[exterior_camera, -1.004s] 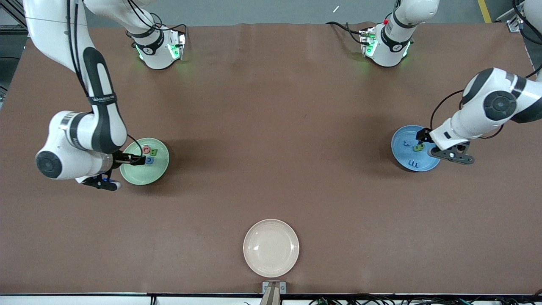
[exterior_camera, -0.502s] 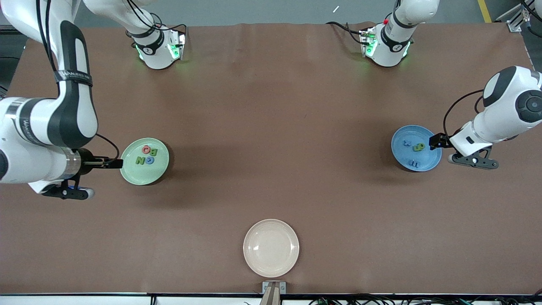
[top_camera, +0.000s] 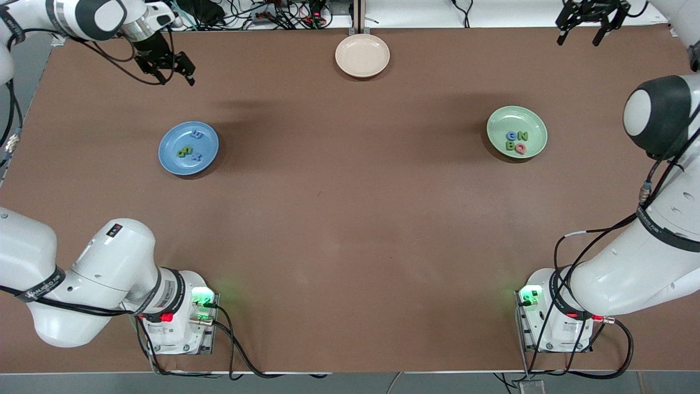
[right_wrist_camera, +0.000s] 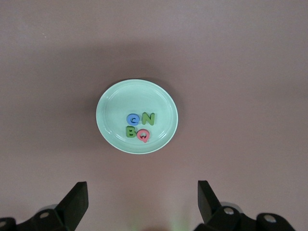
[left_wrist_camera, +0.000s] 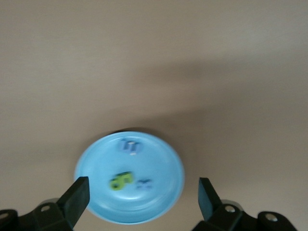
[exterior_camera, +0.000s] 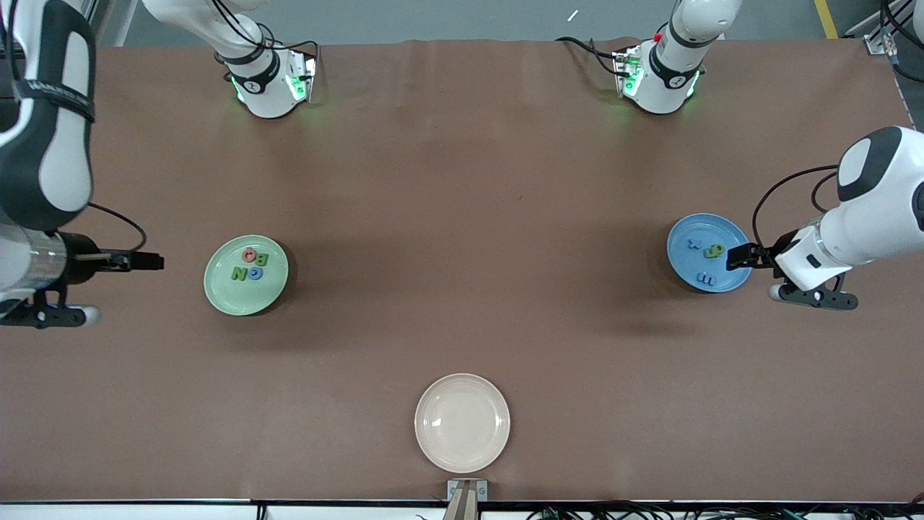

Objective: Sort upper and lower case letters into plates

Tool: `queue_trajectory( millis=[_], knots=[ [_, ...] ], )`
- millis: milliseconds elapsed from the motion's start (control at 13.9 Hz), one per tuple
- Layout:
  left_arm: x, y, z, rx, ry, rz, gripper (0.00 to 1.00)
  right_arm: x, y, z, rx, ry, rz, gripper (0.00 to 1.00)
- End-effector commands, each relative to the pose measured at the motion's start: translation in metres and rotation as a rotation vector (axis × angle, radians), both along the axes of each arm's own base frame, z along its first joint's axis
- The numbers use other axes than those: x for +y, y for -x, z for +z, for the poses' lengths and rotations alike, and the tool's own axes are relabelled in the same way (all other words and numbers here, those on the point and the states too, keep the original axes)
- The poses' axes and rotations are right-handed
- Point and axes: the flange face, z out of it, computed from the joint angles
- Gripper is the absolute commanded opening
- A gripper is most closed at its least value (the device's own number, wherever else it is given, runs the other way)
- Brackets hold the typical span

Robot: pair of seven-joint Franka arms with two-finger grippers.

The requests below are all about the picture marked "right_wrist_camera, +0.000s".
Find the brown table mat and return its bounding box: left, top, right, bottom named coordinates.
left=0, top=0, right=308, bottom=231

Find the green letter N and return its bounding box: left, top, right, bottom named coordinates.
left=140, top=112, right=156, bottom=126

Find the blue letter G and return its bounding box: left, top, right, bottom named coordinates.
left=126, top=113, right=141, bottom=126

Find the light green plate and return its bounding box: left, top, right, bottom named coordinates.
left=95, top=78, right=179, bottom=154

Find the green letter B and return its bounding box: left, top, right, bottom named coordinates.
left=126, top=126, right=138, bottom=138

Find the pink letter Q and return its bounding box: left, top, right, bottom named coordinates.
left=136, top=128, right=151, bottom=144

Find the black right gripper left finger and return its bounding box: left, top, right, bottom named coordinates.
left=16, top=181, right=89, bottom=231

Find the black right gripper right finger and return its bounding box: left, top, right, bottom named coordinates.
left=193, top=180, right=256, bottom=231

